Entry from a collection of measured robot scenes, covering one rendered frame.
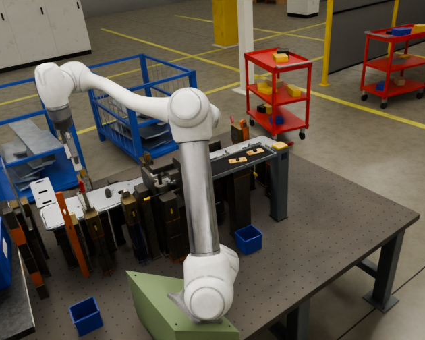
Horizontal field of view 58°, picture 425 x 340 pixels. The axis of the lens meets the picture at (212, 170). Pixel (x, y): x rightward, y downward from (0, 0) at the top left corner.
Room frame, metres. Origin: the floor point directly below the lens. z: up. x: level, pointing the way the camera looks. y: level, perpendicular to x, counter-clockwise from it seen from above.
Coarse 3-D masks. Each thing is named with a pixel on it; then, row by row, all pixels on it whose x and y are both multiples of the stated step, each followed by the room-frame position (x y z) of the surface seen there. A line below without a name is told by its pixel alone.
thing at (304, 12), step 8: (288, 0) 12.19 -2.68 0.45; (296, 0) 11.92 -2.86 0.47; (304, 0) 11.66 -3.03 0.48; (312, 0) 11.69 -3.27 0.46; (288, 8) 12.18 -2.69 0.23; (296, 8) 11.91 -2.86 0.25; (304, 8) 11.65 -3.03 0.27; (312, 8) 11.70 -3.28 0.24; (296, 16) 11.94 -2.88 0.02; (304, 16) 11.68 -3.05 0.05; (312, 16) 11.72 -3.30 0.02
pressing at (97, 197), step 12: (240, 144) 2.08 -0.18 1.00; (252, 144) 2.07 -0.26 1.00; (264, 144) 2.05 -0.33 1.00; (132, 180) 1.77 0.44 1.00; (168, 180) 1.74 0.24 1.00; (96, 192) 1.68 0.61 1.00; (132, 192) 1.65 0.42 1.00; (72, 204) 1.59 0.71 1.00; (96, 204) 1.57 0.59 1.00; (108, 204) 1.56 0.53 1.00; (120, 204) 1.56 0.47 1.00; (48, 216) 1.51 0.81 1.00; (60, 216) 1.50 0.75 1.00; (48, 228) 1.41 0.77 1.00; (60, 228) 1.42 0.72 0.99
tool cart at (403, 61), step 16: (368, 32) 4.95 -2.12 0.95; (384, 32) 5.10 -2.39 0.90; (400, 32) 4.83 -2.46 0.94; (416, 32) 4.95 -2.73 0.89; (368, 64) 4.97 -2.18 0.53; (384, 64) 4.91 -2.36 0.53; (400, 64) 4.85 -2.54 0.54; (416, 64) 4.80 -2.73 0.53; (400, 80) 4.97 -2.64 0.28; (384, 96) 4.65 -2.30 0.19; (416, 96) 4.91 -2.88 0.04
